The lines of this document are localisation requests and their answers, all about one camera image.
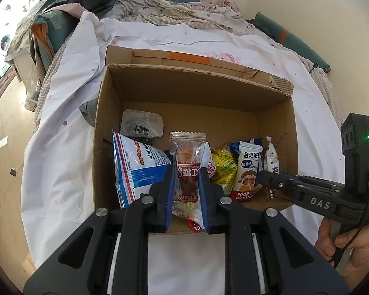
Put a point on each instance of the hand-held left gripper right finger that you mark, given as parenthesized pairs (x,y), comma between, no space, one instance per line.
(204,196)

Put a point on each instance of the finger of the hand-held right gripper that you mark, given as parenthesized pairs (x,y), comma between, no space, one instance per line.
(276,184)
(319,182)

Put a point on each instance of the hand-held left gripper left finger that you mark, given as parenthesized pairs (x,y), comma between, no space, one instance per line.
(169,190)

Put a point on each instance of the brown white snack bar packet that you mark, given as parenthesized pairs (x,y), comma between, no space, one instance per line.
(271,156)

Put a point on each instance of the white red snack packet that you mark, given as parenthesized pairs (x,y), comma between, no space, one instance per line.
(194,225)

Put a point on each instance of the clear red candy packet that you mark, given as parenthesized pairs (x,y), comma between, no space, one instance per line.
(187,166)

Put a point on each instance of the rice cake snack packet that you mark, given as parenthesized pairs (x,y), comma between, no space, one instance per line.
(244,172)

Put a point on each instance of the red white torn snack bag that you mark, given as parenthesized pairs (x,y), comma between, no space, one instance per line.
(211,163)

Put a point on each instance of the yellow snack bag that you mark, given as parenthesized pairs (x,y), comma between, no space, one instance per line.
(226,169)

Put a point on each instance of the blue white snack bag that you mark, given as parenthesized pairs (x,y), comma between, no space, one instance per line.
(135,172)

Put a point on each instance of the brown cardboard box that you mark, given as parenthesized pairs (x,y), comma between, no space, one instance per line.
(203,98)

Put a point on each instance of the person's right hand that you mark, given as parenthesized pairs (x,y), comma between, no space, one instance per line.
(324,242)

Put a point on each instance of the white pouch with barcode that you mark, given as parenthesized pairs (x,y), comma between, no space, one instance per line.
(147,118)

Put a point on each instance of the beige checkered sheet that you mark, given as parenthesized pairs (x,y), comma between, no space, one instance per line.
(324,89)
(49,80)

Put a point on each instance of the white bed sheet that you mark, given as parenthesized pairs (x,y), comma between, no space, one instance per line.
(64,159)

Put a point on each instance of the grey cloth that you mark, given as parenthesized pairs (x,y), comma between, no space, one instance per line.
(89,110)

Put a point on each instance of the teal cushion with orange band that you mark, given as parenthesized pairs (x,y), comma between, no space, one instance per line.
(292,43)

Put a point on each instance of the white paper scrap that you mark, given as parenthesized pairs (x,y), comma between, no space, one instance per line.
(3,142)

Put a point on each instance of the patterned beige quilt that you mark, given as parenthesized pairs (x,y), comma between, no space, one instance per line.
(178,15)

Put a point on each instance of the pink floor rug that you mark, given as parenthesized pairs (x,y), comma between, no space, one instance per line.
(0,87)

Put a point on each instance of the teal quilt with orange lining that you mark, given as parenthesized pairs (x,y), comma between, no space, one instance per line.
(58,21)

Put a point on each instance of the white washing machine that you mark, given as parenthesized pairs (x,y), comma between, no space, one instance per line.
(3,44)

